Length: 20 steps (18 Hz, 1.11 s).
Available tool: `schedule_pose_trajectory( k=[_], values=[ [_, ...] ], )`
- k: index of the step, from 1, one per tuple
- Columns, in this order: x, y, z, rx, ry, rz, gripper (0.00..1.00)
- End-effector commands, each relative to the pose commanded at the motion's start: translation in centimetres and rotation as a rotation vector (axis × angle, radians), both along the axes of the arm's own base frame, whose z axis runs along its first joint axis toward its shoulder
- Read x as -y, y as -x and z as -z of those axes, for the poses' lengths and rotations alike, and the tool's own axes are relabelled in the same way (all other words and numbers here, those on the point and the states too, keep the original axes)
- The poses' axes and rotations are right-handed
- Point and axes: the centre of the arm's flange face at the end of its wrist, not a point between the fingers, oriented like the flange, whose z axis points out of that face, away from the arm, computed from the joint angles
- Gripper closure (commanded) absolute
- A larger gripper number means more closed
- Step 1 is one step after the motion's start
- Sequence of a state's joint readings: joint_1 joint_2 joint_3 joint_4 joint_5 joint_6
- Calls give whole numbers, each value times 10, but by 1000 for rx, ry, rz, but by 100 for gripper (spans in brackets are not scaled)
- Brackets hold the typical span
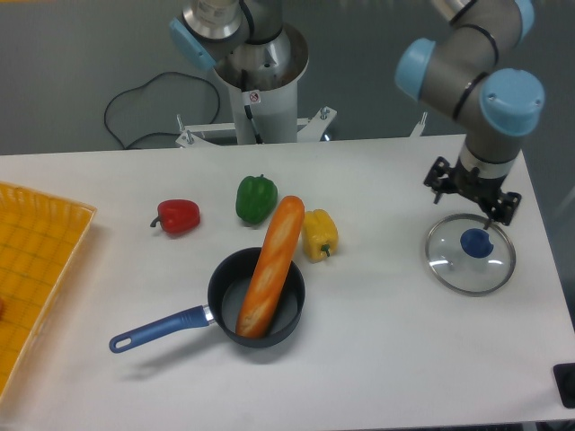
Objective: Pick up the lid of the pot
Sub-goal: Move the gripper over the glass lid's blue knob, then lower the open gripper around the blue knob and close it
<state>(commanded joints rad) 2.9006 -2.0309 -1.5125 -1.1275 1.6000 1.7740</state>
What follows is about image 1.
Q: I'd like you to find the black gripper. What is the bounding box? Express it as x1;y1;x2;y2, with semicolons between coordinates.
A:
424;156;522;229

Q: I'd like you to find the glass pot lid blue knob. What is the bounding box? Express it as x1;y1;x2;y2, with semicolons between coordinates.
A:
424;213;517;298

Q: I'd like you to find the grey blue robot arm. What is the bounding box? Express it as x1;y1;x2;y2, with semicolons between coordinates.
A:
170;1;545;225

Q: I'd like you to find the yellow bell pepper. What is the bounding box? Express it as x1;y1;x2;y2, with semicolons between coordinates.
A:
302;209;339;262

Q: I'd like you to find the black device at table edge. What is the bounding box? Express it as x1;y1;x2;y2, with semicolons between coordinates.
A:
553;363;575;409

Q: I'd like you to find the orange baguette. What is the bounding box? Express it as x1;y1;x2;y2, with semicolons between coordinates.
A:
235;196;305;339

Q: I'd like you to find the green bell pepper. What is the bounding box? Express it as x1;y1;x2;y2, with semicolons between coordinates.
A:
235;175;278;225

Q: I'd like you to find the red bell pepper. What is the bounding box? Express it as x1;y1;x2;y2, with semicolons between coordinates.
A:
150;199;201;235

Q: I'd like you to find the yellow plastic basket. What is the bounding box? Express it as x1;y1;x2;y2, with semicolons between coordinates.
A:
1;182;97;395

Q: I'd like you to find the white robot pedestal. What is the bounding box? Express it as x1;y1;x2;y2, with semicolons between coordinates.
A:
174;24;338;148

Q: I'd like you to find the dark pot blue handle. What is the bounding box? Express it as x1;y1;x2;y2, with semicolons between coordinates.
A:
109;247;305;354

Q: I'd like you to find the black cable on floor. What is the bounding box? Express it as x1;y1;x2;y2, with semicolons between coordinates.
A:
103;71;221;150

